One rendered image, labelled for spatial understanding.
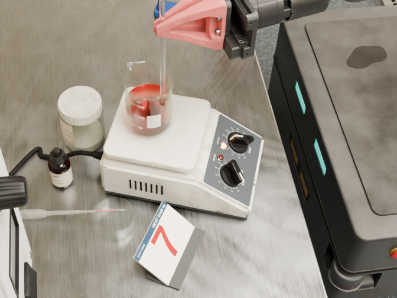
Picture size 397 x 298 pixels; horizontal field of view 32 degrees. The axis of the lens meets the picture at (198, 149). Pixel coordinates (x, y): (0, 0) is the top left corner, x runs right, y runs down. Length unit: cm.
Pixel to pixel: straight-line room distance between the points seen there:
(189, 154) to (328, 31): 96
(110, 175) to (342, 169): 71
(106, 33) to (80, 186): 30
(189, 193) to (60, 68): 33
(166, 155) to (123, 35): 33
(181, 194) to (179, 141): 7
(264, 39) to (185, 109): 136
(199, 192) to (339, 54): 91
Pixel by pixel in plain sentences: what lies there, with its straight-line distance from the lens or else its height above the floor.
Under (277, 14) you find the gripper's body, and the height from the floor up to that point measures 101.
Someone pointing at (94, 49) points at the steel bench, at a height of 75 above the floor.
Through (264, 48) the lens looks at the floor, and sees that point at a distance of 222.
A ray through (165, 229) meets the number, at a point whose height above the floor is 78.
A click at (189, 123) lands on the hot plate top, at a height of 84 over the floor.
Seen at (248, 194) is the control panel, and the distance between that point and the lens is 90.
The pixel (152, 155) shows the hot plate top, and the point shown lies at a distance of 86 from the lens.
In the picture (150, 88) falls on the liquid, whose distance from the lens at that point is 88.
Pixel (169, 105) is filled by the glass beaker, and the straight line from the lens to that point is 85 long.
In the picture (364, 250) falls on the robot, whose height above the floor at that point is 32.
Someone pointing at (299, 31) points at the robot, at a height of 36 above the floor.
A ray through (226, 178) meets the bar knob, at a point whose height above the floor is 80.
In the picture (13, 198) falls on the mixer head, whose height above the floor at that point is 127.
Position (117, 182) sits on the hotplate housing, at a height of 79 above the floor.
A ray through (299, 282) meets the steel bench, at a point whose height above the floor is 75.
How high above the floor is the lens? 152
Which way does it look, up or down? 52 degrees down
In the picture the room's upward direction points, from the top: 4 degrees clockwise
